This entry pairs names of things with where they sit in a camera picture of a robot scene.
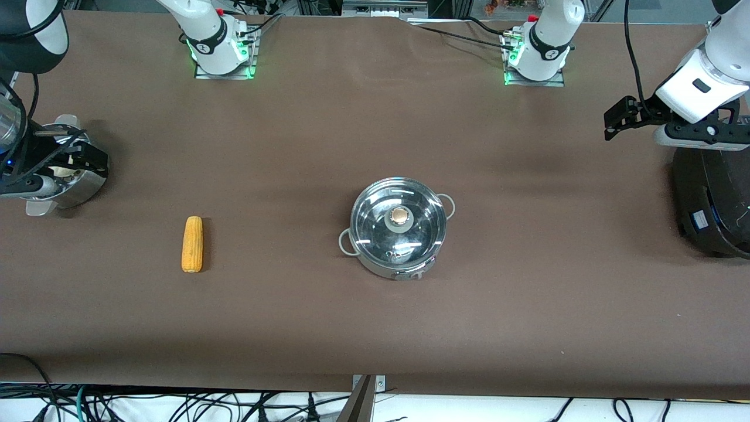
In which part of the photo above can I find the yellow corn cob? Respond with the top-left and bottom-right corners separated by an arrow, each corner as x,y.
181,216 -> 204,273

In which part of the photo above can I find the glass lid with knob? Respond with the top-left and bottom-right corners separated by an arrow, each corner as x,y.
350,177 -> 447,266

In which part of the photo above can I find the steel steamer pot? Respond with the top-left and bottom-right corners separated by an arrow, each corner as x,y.
23,114 -> 110,216

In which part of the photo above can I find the black rice cooker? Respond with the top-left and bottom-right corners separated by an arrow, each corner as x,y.
671,147 -> 750,259

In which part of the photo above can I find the brown table cover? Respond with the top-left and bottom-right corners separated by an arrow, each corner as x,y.
0,9 -> 750,400

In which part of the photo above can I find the dark angled bar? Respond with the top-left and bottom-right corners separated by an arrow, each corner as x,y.
336,375 -> 376,422

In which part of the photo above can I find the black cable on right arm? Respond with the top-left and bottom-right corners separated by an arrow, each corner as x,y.
0,72 -> 88,182

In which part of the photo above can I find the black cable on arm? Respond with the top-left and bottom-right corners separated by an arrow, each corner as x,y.
623,0 -> 652,113
0,72 -> 88,182

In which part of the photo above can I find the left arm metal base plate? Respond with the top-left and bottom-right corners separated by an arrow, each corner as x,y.
502,30 -> 566,88

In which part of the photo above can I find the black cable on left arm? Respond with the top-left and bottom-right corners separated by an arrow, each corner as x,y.
623,0 -> 652,113

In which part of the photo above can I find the black cable at left base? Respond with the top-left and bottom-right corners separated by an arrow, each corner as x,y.
409,16 -> 519,53

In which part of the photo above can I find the black cable at base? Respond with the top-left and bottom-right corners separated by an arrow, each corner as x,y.
409,16 -> 519,53
234,11 -> 286,45

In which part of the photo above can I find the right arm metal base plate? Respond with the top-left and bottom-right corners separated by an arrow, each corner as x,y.
194,25 -> 260,80

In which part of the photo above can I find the black looped floor cable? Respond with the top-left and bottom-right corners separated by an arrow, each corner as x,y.
0,353 -> 56,422

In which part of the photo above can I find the black cable at right base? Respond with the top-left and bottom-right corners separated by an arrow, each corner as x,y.
234,11 -> 286,45

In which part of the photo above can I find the steel pot with handles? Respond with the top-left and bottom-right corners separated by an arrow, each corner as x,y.
339,177 -> 456,281

